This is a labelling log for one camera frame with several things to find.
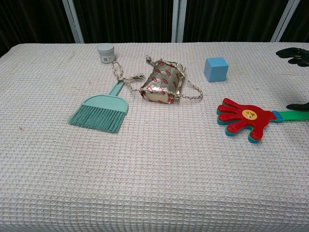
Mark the small grey lidded jar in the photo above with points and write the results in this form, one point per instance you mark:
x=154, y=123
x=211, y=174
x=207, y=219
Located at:
x=106, y=54

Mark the teal plastic hand brush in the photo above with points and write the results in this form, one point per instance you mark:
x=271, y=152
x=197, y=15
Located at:
x=103, y=107

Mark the grey metal partition post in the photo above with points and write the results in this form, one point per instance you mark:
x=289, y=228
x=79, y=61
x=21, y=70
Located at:
x=179, y=21
x=73, y=21
x=285, y=21

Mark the gold foil packet red print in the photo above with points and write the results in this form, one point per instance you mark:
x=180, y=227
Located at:
x=160, y=81

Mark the beige waffle-weave tablecloth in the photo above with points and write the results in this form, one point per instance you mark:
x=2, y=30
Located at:
x=154, y=174

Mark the light blue cube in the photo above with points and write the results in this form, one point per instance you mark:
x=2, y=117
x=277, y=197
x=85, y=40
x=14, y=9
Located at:
x=216, y=70

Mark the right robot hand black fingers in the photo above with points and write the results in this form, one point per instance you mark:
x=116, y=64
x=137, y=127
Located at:
x=295, y=54

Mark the dark pleated curtain panel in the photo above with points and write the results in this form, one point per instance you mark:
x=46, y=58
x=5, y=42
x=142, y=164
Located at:
x=31, y=21
x=125, y=20
x=229, y=20
x=301, y=26

